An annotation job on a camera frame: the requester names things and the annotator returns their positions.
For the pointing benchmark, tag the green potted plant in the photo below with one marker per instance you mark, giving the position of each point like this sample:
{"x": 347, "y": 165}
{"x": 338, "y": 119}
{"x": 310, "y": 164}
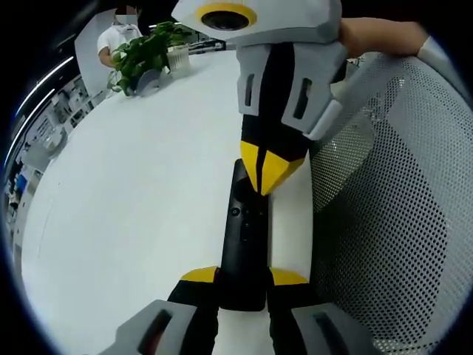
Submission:
{"x": 144, "y": 55}

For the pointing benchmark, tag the white ribbed plant pot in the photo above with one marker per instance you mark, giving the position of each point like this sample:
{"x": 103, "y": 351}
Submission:
{"x": 179, "y": 59}

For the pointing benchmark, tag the black remote control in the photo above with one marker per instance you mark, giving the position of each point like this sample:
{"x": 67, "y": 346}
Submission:
{"x": 242, "y": 259}

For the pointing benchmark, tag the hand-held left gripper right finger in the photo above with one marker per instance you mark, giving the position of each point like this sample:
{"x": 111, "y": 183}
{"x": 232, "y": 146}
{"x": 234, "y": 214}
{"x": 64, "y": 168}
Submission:
{"x": 306, "y": 325}

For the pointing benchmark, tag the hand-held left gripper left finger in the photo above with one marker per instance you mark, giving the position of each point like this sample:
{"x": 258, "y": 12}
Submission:
{"x": 173, "y": 325}

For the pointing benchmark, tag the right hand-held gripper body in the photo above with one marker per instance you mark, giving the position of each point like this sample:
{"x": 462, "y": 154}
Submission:
{"x": 288, "y": 22}

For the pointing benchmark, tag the grey curved holder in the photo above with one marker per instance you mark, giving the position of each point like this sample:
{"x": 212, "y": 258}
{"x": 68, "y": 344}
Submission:
{"x": 148, "y": 82}

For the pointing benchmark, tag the white mesh office chair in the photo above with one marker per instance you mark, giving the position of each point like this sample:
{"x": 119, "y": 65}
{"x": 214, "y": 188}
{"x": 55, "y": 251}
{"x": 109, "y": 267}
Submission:
{"x": 399, "y": 207}

